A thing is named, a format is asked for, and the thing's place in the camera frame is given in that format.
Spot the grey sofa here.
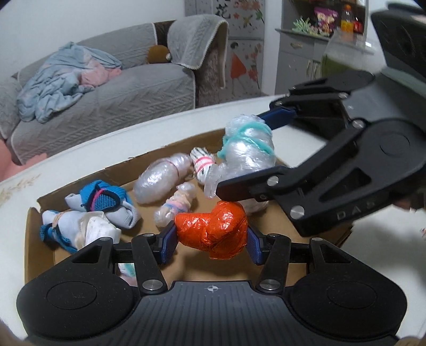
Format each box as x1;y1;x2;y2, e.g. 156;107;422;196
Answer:
0;17;230;165

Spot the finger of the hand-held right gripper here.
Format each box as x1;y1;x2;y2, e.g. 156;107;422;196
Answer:
256;71;376;142
216;128;396;237

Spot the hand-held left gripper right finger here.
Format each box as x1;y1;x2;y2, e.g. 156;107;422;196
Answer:
246;226;353;295

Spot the grey counter cabinet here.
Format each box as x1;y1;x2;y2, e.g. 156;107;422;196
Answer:
275;28;376;97

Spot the translucent green container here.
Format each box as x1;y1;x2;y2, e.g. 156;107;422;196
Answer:
319;33;362;79

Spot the orange plastic bag bundle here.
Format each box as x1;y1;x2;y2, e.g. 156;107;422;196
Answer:
174;200;248;261

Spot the clear plastic bundle dark band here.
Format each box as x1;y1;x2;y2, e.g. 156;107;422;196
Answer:
133;152;194;204

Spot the white sock bundle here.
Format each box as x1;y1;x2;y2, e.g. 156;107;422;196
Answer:
75;215;122;250

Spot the green plastic plant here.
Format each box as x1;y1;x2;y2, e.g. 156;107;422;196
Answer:
292;17;317;34

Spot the pink plastic stool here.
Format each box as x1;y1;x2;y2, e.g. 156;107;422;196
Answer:
0;146;29;182

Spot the white bundle with teal cord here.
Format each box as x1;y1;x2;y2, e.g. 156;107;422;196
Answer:
116;261;138;287

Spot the small clear bundle pastel band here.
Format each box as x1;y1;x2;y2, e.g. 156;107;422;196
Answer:
154;182;195;228

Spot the clear plastic bundle teal yarn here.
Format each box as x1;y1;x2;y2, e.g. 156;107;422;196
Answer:
204;115;277;213

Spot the orange drink bottle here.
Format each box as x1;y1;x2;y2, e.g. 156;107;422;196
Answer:
341;4;355;32

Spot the blue mesh sock bundle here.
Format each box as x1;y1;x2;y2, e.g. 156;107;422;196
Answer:
65;180;142;230

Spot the blue and pink blanket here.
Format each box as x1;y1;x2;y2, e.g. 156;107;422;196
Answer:
17;42;123;123

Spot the light blue sock bundle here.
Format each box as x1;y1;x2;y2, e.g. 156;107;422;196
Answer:
40;209;87;253

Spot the white striped bundle pink band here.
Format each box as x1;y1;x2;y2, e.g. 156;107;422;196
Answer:
190;147;217;183

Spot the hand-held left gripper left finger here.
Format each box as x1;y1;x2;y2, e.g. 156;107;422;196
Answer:
71;221;178;296

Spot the brown cardboard box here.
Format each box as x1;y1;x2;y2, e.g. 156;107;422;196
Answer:
26;128;353;283

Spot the purple snack packet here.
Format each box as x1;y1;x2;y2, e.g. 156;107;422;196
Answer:
313;7;338;35

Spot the refrigerator with flower decals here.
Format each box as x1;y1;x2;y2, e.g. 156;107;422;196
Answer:
185;0;267;98

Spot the grey sofa armrest cover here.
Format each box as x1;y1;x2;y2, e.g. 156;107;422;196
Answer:
166;15;228;70
0;76;24;140

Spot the brown plush toy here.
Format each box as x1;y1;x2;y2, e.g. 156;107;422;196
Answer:
147;45;172;64

